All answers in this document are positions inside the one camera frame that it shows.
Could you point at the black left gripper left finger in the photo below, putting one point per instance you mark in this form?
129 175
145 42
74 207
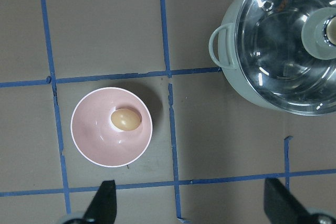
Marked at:
103 207

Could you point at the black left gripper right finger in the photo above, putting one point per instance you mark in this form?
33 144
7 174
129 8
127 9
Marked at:
281 207

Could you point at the brown egg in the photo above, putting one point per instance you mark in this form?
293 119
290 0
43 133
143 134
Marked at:
125 119

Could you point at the light green steel pot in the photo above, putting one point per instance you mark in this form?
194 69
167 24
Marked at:
236 58

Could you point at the pink bowl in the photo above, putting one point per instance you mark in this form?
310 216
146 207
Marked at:
97 132

